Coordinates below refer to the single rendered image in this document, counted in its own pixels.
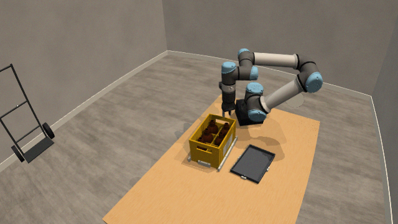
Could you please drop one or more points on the yellow crate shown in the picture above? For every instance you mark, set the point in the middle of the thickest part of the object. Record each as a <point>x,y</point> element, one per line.
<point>214,155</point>

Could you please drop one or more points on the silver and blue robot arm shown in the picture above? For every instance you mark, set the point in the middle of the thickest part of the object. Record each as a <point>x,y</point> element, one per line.
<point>256,106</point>

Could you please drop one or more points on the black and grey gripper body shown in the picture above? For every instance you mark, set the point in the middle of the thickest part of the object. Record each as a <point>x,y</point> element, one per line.
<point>228,97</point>

